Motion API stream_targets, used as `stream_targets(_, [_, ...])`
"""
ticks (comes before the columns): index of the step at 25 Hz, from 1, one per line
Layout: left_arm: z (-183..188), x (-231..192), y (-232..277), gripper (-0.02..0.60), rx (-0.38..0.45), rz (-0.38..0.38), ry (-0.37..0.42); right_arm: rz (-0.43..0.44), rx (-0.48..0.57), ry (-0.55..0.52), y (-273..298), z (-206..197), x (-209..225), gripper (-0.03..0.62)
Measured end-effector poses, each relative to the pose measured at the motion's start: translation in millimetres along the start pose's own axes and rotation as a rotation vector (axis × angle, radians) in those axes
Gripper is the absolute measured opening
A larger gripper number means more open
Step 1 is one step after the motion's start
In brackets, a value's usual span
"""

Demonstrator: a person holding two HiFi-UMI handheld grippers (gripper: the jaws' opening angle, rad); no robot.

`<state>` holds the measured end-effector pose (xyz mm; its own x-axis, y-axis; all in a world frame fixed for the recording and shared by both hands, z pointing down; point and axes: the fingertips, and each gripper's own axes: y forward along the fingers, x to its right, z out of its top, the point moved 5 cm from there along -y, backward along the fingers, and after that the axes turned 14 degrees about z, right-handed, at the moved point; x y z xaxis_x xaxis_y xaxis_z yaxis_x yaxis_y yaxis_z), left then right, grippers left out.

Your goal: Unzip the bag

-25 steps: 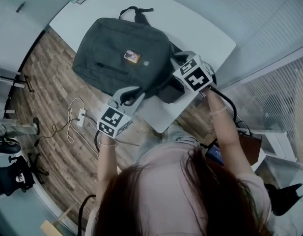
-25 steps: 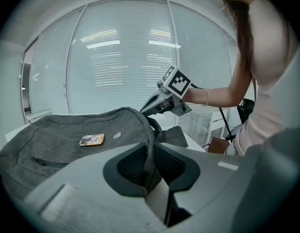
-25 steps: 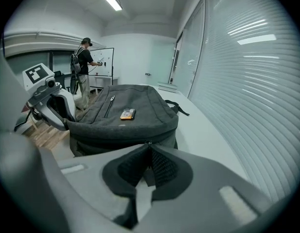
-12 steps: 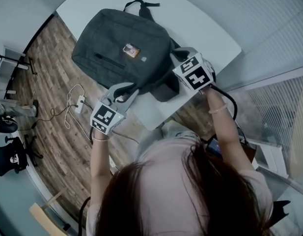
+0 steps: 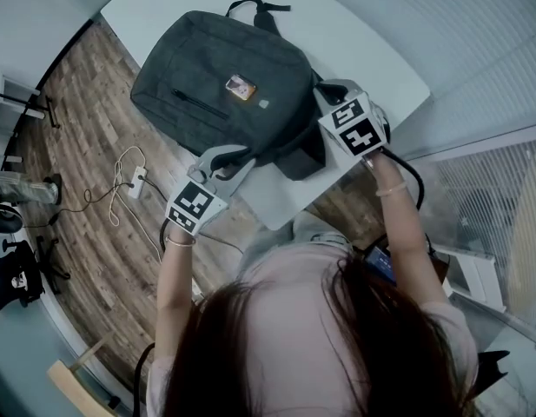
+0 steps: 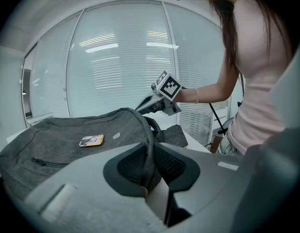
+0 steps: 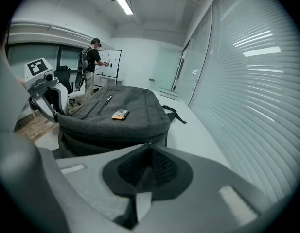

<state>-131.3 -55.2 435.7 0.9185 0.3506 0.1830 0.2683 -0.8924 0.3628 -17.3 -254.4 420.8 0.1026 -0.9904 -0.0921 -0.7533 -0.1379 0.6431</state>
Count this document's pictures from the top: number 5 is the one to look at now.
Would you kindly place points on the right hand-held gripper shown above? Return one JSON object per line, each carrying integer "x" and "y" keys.
{"x": 359, "y": 133}

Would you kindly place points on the person's light jeans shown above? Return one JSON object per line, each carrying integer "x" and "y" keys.
{"x": 311, "y": 228}

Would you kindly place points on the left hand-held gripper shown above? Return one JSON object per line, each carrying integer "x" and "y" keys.
{"x": 193, "y": 204}

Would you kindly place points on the black metal stand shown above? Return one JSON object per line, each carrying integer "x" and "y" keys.
{"x": 52, "y": 111}

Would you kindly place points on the person's left forearm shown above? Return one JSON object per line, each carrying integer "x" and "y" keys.
{"x": 174, "y": 285}

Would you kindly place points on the black office chair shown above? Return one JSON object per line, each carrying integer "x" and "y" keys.
{"x": 11, "y": 276}

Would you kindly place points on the wooden chair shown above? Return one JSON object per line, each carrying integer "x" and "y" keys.
{"x": 72, "y": 389}

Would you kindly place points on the person's pale pink shirt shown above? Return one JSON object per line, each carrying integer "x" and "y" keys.
{"x": 293, "y": 328}

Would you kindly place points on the white power strip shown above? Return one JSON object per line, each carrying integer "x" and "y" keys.
{"x": 137, "y": 183}

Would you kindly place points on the dark grey backpack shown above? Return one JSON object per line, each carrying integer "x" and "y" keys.
{"x": 215, "y": 102}

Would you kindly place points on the person's right forearm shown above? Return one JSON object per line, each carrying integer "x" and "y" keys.
{"x": 406, "y": 241}

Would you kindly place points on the black device with blue screen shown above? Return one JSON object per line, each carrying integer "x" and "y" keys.
{"x": 382, "y": 263}

